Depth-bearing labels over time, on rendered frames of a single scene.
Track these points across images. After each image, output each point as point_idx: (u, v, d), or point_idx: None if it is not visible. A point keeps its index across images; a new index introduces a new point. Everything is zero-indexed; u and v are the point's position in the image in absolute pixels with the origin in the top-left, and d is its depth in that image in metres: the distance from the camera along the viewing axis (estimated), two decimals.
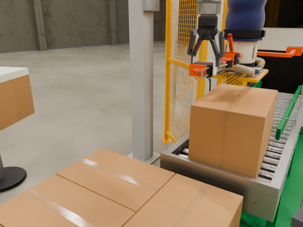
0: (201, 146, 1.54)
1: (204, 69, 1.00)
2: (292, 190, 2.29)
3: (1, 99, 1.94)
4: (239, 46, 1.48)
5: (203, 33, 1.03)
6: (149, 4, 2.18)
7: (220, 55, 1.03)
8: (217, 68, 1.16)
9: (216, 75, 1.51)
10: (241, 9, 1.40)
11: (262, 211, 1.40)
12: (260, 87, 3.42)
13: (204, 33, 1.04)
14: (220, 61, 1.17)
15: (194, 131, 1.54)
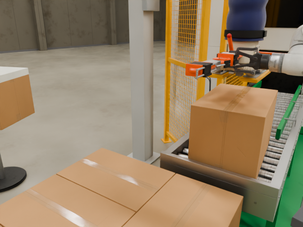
0: (201, 146, 1.54)
1: (199, 69, 1.01)
2: (292, 190, 2.29)
3: (1, 99, 1.94)
4: (240, 46, 1.48)
5: None
6: (149, 4, 2.18)
7: None
8: (214, 68, 1.17)
9: (217, 75, 1.52)
10: (243, 9, 1.40)
11: (262, 211, 1.40)
12: (260, 87, 3.42)
13: (255, 61, 1.30)
14: (217, 61, 1.18)
15: (194, 131, 1.54)
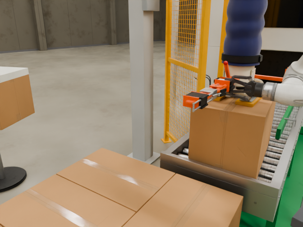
0: (201, 146, 1.54)
1: (195, 102, 1.07)
2: (292, 190, 2.29)
3: (1, 99, 1.94)
4: (236, 70, 1.53)
5: None
6: (149, 4, 2.18)
7: None
8: (210, 97, 1.22)
9: None
10: (239, 36, 1.45)
11: (262, 211, 1.40)
12: None
13: (250, 88, 1.36)
14: (213, 91, 1.23)
15: (194, 131, 1.54)
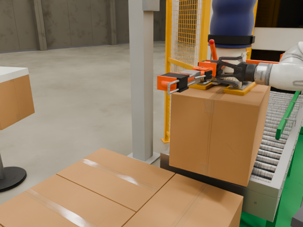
0: (184, 143, 1.31)
1: (172, 83, 0.83)
2: (292, 190, 2.29)
3: (1, 99, 1.94)
4: (225, 53, 1.31)
5: None
6: (149, 4, 2.18)
7: None
8: (192, 80, 0.99)
9: (199, 86, 1.34)
10: (227, 12, 1.23)
11: (262, 211, 1.40)
12: None
13: (240, 72, 1.13)
14: (196, 72, 1.00)
15: (176, 125, 1.30)
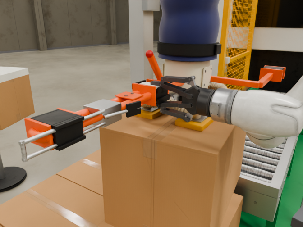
0: (121, 195, 0.92)
1: (30, 139, 0.44)
2: (292, 190, 2.29)
3: (1, 99, 1.94)
4: (178, 68, 0.92)
5: None
6: (149, 4, 2.18)
7: None
8: (101, 120, 0.60)
9: (144, 114, 0.95)
10: (178, 10, 0.85)
11: (262, 211, 1.40)
12: None
13: None
14: (110, 107, 0.61)
15: (108, 170, 0.91)
